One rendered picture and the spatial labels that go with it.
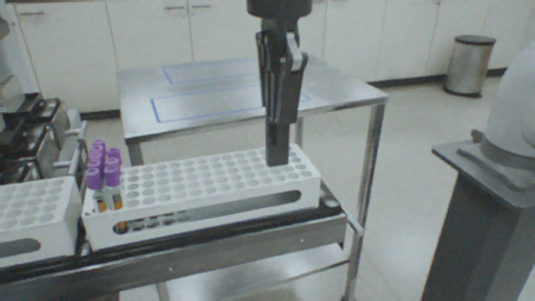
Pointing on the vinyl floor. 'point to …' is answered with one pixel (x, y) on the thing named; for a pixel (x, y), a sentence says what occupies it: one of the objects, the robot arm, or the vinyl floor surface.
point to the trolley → (237, 82)
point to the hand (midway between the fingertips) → (277, 141)
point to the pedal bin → (468, 64)
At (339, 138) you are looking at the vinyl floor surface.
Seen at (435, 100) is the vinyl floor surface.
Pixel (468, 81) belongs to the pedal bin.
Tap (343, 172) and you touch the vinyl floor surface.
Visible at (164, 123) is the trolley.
